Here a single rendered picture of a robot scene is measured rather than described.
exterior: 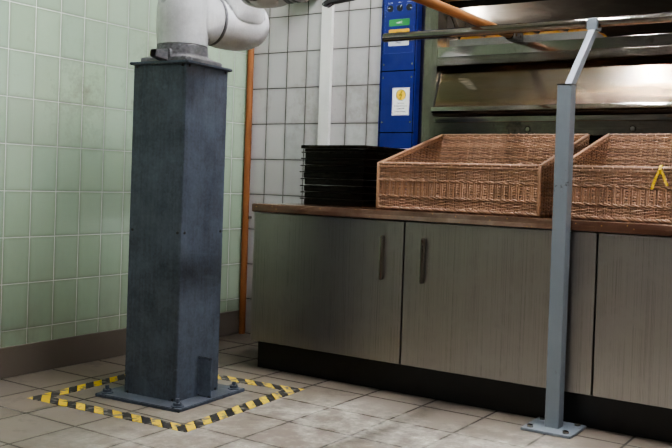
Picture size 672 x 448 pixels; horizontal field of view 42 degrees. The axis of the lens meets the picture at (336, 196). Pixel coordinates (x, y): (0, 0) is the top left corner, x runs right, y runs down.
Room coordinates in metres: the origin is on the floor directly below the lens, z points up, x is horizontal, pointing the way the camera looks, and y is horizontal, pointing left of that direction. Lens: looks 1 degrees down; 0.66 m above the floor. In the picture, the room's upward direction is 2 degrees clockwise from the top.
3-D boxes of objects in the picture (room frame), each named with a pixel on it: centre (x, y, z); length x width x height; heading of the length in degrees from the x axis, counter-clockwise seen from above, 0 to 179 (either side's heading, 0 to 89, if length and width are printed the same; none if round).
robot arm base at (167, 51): (2.64, 0.49, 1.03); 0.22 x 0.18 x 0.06; 151
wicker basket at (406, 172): (2.88, -0.49, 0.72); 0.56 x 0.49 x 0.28; 58
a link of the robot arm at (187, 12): (2.67, 0.47, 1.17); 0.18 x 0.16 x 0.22; 139
